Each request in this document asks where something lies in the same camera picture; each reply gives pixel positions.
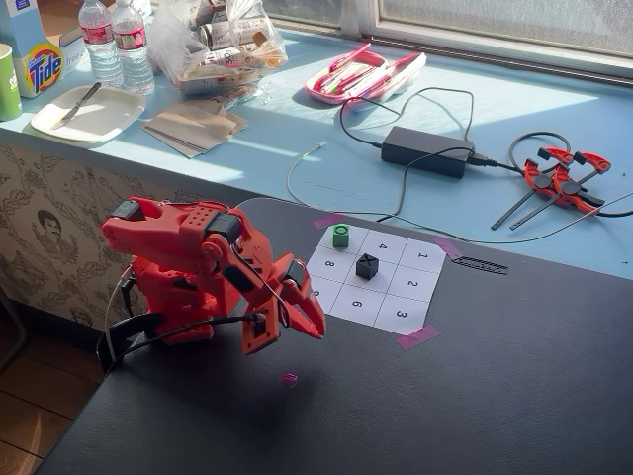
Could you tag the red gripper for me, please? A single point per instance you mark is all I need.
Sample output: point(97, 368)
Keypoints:
point(303, 303)

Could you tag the green cube with circle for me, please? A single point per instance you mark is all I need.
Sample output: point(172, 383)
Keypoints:
point(341, 236)

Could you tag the red robot arm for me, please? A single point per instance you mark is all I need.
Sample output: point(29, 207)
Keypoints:
point(168, 237)

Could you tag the black cube with X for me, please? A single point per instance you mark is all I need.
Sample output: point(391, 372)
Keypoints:
point(367, 267)

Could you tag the white numbered grid paper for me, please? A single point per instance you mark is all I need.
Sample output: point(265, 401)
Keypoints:
point(420, 297)

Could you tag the small purple tape marker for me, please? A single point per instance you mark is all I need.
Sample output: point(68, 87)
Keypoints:
point(288, 380)

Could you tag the purple tape strip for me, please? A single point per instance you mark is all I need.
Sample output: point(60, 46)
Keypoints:
point(449, 247)
point(329, 221)
point(418, 337)

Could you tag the black table clamp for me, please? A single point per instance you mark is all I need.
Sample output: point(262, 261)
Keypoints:
point(133, 329)

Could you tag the black perforated strip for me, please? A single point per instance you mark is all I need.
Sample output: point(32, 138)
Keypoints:
point(479, 265)

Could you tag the black power adapter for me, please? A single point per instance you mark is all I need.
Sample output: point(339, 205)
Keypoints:
point(425, 151)

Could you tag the brown paper napkin stack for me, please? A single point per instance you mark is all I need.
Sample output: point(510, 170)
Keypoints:
point(193, 126)

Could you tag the pink pen tray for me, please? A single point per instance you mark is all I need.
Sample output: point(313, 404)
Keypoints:
point(346, 81)

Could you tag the white pink tray lid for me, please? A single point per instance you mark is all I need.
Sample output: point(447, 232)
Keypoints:
point(403, 74)

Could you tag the orange black bar clamp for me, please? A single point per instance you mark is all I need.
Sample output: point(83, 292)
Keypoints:
point(593, 161)
point(531, 173)

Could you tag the clear plastic bag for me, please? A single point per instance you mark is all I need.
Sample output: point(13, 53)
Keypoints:
point(217, 49)

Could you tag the white square plate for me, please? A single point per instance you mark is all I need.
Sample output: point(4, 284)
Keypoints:
point(109, 114)

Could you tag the clear water bottle red label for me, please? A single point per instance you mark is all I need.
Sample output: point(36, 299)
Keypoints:
point(101, 54)
point(133, 59)

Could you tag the plastic knife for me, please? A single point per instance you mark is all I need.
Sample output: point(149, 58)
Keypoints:
point(74, 108)

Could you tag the Tide detergent box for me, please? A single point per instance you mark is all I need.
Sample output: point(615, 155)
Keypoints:
point(44, 69)

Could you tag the green paper cup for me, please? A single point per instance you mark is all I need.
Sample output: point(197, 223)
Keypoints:
point(9, 84)

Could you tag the red wrist camera mount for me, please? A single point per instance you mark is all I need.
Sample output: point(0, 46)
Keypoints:
point(259, 336)

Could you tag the white window frame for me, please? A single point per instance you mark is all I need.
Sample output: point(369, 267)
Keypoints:
point(494, 37)

